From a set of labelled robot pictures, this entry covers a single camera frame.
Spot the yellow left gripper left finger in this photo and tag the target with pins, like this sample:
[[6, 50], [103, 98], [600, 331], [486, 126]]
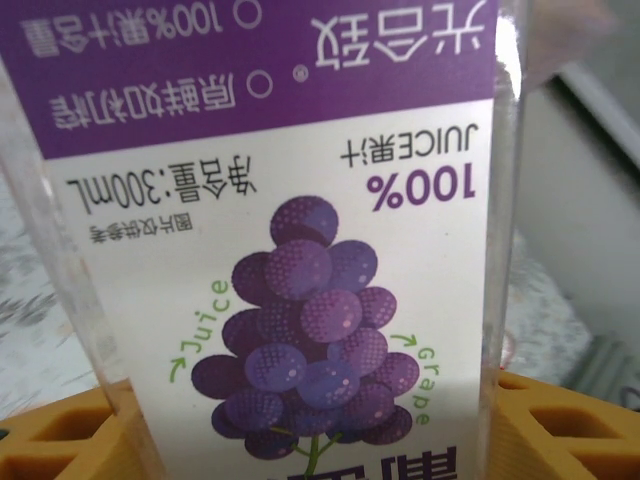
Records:
[[55, 445]]

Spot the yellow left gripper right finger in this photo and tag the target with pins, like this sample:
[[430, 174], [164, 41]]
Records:
[[575, 440]]

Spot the clear bottle purple grape label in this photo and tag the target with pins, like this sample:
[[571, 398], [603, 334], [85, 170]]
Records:
[[350, 200]]

